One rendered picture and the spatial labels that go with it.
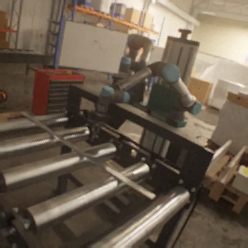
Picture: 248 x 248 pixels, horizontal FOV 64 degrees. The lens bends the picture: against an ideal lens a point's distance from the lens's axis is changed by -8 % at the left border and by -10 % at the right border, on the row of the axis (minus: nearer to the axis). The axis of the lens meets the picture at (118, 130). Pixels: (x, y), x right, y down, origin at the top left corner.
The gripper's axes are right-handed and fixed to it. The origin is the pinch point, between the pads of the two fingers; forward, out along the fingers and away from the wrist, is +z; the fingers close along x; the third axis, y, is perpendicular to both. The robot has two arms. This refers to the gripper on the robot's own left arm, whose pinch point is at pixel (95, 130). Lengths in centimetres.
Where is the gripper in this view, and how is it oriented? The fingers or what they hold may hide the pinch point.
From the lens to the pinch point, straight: 147.0
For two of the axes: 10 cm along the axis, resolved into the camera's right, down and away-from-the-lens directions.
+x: 9.5, 1.7, 2.6
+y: 1.3, 5.6, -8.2
